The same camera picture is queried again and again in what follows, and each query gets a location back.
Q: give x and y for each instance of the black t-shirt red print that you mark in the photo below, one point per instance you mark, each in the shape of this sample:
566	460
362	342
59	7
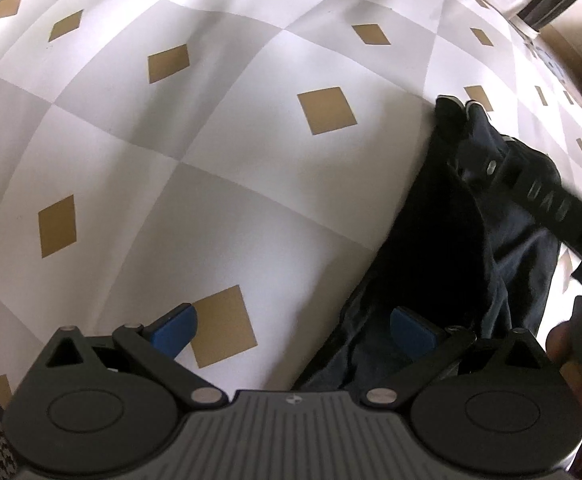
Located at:
446	260

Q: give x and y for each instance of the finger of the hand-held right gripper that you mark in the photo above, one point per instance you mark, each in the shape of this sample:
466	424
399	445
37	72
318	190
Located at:
488	166

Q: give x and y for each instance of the light blue patterned pad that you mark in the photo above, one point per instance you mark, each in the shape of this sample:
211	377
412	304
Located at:
548	62

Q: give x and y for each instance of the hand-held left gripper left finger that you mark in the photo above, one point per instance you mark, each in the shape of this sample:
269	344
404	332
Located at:
176	332

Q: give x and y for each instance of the person's right hand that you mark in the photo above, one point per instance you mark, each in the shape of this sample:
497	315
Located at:
560	342

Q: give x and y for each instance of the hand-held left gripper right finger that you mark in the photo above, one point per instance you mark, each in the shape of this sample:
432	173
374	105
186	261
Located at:
413	334

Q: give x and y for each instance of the grey white checkered tablecloth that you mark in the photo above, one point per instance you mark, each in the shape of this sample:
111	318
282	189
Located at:
196	160

